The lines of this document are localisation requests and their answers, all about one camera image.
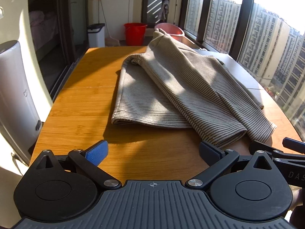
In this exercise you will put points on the beige striped knit garment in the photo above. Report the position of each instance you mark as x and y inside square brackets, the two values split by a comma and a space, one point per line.
[178, 88]

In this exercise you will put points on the bed with pink blanket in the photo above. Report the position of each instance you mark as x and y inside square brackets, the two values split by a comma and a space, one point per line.
[40, 28]

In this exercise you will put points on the red plastic bucket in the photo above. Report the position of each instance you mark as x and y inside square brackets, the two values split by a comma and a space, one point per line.
[134, 34]

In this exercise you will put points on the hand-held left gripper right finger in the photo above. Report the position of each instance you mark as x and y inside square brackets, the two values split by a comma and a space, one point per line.
[209, 151]

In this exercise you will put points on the white bin with black lid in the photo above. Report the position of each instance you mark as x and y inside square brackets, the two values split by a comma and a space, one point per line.
[96, 39]

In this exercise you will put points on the tall white floor appliance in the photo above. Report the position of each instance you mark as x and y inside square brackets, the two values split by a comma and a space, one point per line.
[16, 88]

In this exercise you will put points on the hanging grey cloth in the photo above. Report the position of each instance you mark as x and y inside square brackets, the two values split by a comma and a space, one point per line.
[165, 10]

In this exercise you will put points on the apartment buildings outside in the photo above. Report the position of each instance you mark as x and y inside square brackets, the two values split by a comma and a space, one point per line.
[269, 40]

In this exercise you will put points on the black window frame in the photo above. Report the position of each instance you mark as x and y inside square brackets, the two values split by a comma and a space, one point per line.
[205, 16]

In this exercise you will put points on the pink plastic bucket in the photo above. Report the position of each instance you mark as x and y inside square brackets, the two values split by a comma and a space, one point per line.
[172, 29]

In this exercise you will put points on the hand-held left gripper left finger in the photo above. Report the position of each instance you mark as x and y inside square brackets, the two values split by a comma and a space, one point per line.
[96, 152]

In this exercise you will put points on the dark framed glass door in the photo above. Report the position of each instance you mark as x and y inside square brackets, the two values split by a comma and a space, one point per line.
[154, 2]

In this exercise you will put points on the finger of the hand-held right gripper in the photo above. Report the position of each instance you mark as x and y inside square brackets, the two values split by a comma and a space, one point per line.
[292, 142]
[259, 146]

